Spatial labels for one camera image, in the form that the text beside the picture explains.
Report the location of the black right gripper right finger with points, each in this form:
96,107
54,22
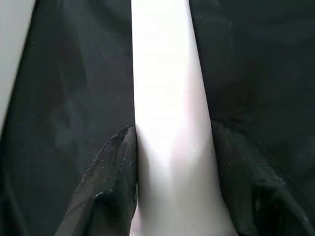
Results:
251,191

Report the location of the white plastic table leg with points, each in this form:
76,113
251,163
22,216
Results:
167,98

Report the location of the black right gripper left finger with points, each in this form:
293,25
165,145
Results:
108,184

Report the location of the black tablecloth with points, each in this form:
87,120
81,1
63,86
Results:
73,73

